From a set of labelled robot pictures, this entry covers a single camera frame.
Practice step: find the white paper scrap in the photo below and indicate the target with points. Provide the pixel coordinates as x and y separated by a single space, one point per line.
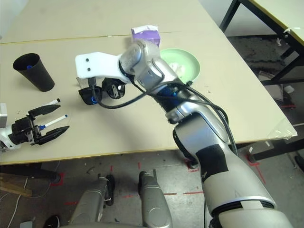
279 42

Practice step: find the blue marker in cup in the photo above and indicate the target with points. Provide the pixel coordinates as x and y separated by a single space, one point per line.
29 67

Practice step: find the grey robot right leg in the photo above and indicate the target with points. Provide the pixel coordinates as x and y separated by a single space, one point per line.
154 204

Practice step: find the white marker blue cap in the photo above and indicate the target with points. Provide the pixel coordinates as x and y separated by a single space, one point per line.
57 120

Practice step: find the black plastic cup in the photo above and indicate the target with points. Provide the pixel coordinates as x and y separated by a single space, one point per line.
40 78

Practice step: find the white tissue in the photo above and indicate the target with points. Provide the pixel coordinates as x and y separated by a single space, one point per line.
179 67

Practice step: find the brown wooden block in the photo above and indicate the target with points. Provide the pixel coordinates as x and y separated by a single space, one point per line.
16 188

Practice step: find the dark floor mat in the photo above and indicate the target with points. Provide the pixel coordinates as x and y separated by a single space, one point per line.
256 52

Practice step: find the grey robot leg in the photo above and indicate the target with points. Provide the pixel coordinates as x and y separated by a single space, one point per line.
154 204
88 204

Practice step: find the light green plate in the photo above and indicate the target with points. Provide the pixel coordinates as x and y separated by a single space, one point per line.
187 59

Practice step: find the grey robot left leg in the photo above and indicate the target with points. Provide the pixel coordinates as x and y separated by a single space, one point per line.
88 204

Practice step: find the grey glasses case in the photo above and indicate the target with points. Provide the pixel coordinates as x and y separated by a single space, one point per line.
80 82

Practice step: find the purple tissue pack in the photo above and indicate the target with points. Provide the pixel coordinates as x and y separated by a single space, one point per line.
145 35

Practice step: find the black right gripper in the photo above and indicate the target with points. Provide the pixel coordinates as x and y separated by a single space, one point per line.
114 88

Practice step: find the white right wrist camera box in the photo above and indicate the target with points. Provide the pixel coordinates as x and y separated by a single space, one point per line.
99 64

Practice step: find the side table metal frame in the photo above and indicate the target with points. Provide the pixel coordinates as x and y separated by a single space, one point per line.
292 14

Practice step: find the black white sneaker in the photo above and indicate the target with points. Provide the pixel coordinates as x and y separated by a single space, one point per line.
52 222

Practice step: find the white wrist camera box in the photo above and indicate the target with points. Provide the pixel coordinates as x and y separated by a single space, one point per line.
2 116
99 64

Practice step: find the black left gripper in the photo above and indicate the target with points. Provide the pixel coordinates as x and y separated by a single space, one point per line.
22 131

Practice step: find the small grey floor box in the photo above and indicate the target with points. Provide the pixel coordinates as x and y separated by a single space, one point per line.
28 224

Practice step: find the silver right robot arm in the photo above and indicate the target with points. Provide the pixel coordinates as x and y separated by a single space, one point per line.
147 61

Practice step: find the clear plastic film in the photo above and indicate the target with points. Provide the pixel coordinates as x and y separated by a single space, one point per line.
285 129

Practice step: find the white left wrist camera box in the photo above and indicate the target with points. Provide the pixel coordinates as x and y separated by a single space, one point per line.
2 116

